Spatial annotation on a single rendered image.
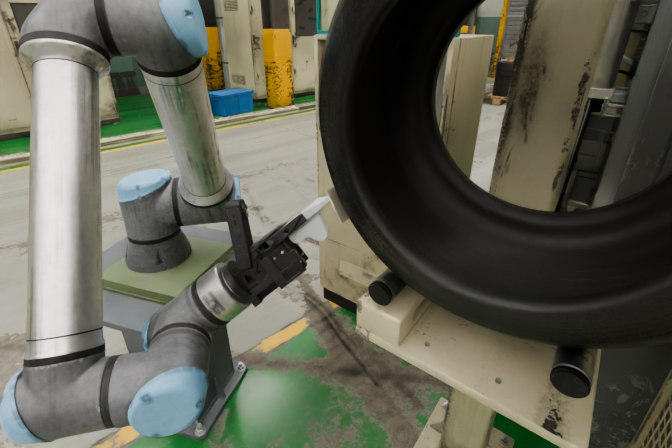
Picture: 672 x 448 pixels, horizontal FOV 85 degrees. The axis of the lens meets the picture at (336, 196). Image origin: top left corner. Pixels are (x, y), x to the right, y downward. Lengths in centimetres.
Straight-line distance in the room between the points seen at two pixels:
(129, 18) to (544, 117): 74
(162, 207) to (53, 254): 57
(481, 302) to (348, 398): 114
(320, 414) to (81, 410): 109
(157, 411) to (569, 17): 87
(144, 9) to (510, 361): 81
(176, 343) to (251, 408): 104
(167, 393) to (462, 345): 47
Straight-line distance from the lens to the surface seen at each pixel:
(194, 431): 161
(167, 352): 60
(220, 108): 597
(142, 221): 118
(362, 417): 158
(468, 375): 69
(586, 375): 60
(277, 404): 162
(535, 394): 70
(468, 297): 55
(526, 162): 85
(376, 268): 164
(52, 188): 63
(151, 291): 117
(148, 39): 71
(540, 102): 82
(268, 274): 63
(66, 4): 72
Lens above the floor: 132
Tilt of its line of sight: 25 degrees down
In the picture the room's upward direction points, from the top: straight up
